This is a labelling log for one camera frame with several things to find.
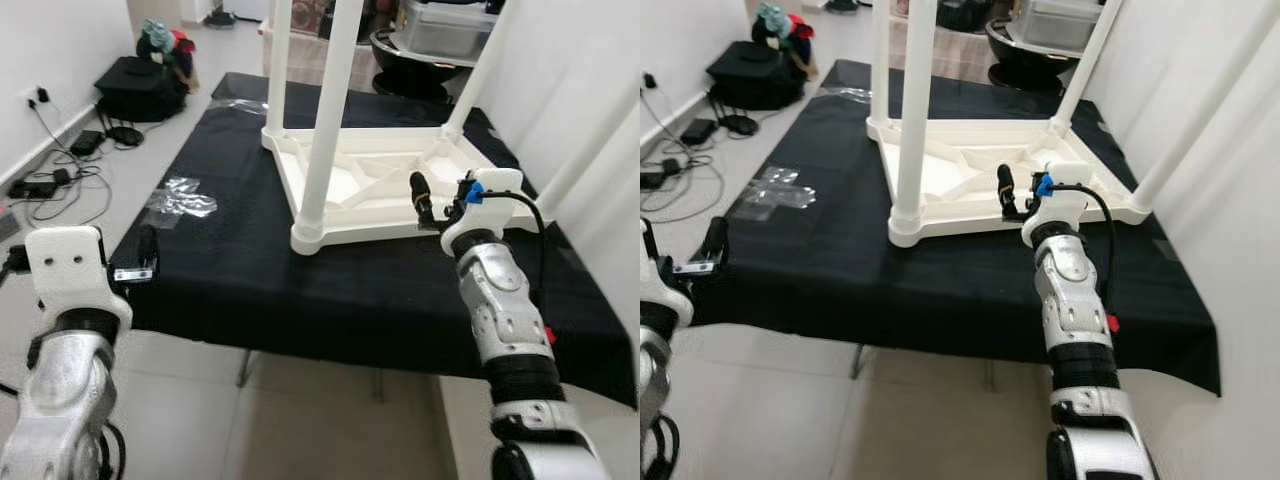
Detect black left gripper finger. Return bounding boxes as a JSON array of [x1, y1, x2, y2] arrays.
[[704, 216, 731, 267], [134, 224, 162, 272]]

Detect white plastic children table top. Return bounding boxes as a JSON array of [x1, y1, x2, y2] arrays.
[[864, 117, 1153, 248], [260, 124, 543, 258]]

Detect black round bowl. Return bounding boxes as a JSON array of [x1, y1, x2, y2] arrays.
[[984, 19, 1083, 93], [369, 29, 473, 98]]

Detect beige cloth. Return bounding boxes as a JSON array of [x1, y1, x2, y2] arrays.
[[895, 15, 993, 86], [259, 18, 378, 93]]

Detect black tablecloth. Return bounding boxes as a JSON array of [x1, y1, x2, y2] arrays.
[[110, 70, 638, 409], [688, 58, 1223, 398]]

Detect black fabric case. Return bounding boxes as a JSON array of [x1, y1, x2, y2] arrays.
[[704, 41, 803, 111], [94, 56, 188, 123]]

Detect clear storage box green lid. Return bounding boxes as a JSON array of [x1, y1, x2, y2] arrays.
[[394, 0, 502, 62], [1014, 0, 1108, 53]]

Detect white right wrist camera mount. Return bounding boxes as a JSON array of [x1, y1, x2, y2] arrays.
[[439, 167, 527, 257], [1019, 161, 1094, 248]]

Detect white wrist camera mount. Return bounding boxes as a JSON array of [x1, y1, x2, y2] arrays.
[[24, 224, 134, 332], [640, 219, 697, 327], [439, 167, 527, 257], [1019, 161, 1094, 248]]

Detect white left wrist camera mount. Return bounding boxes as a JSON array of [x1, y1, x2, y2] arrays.
[[640, 219, 697, 327], [24, 224, 134, 332]]

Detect black floor cables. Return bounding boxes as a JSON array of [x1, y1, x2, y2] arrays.
[[0, 100, 114, 227], [640, 90, 746, 223]]

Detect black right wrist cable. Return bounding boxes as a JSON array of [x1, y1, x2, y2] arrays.
[[1048, 182, 1121, 334], [478, 190, 554, 346]]

